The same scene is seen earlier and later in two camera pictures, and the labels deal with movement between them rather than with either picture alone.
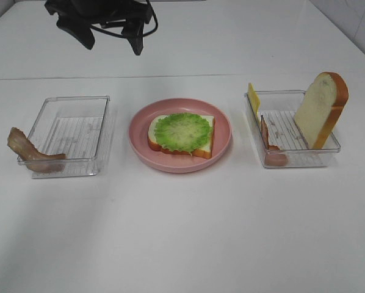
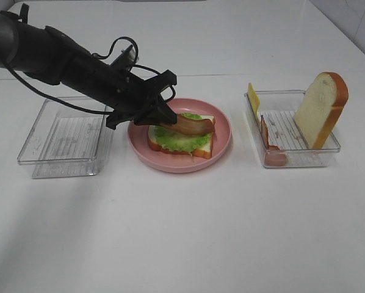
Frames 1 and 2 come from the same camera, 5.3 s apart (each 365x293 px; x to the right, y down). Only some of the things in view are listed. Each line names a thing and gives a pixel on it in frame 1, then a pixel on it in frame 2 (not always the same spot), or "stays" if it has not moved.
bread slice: (204, 152) stays
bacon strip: (274, 157) stays
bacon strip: (35, 159) to (188, 126)
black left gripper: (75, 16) to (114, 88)
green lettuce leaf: (183, 132) stays
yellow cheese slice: (254, 99) stays
